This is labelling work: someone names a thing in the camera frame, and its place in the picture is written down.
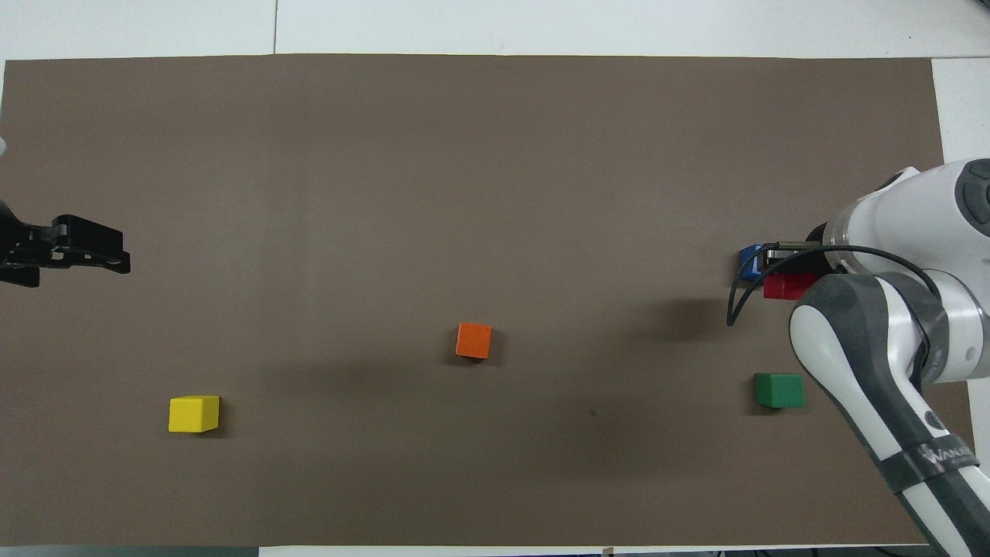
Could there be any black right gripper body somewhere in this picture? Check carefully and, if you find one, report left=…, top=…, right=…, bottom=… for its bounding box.
left=806, top=223, right=838, bottom=273

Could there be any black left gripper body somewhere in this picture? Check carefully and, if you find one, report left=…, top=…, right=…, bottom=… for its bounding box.
left=0, top=201, right=56, bottom=289

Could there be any red wooden cube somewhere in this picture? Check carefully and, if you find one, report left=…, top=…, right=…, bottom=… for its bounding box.
left=763, top=272, right=822, bottom=301

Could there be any blue wooden cube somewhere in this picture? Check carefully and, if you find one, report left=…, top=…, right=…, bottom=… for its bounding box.
left=738, top=244, right=768, bottom=282

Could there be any green wooden cube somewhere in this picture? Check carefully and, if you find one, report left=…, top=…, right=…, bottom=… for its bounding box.
left=754, top=372, right=805, bottom=409

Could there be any yellow wooden cube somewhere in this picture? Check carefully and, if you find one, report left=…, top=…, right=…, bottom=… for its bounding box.
left=168, top=395, right=221, bottom=434

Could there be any brown table mat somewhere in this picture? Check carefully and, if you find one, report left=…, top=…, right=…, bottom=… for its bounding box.
left=0, top=53, right=986, bottom=548

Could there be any orange wooden cube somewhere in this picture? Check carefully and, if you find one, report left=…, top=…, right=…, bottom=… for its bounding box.
left=455, top=322, right=493, bottom=361

